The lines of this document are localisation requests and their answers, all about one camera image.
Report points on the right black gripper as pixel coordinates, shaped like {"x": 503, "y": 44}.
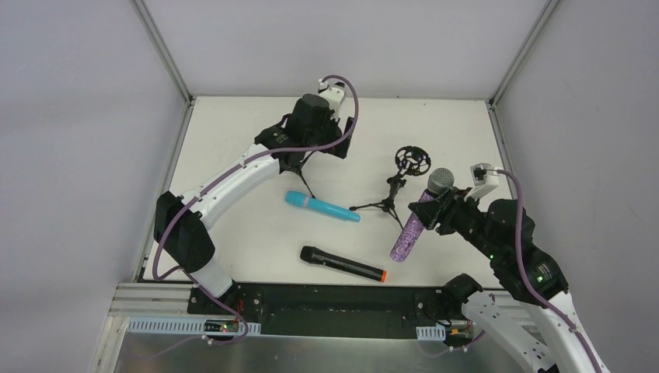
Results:
{"x": 445, "y": 210}

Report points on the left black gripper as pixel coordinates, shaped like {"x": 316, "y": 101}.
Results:
{"x": 339, "y": 142}

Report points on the purple glitter microphone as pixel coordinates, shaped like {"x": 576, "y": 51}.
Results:
{"x": 440, "y": 180}

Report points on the tripod shock mount stand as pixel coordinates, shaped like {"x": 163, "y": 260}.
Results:
{"x": 410, "y": 161}

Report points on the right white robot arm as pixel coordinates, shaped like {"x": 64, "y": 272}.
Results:
{"x": 532, "y": 277}

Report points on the blue toy microphone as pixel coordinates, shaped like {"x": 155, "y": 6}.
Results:
{"x": 301, "y": 200}

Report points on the black microphone orange end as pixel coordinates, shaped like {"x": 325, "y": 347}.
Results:
{"x": 315, "y": 256}

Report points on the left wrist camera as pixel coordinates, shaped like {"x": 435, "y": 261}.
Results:
{"x": 332, "y": 92}

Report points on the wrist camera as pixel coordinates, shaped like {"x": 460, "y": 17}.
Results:
{"x": 332, "y": 92}
{"x": 485, "y": 179}

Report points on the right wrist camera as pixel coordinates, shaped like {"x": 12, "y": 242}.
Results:
{"x": 485, "y": 179}

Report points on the right white cable duct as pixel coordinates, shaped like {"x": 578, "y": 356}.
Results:
{"x": 431, "y": 333}

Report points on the white cable duct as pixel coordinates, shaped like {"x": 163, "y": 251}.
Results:
{"x": 431, "y": 333}
{"x": 192, "y": 326}

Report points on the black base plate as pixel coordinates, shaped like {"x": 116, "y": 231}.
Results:
{"x": 377, "y": 312}

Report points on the left white cable duct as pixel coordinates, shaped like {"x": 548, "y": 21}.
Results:
{"x": 192, "y": 326}

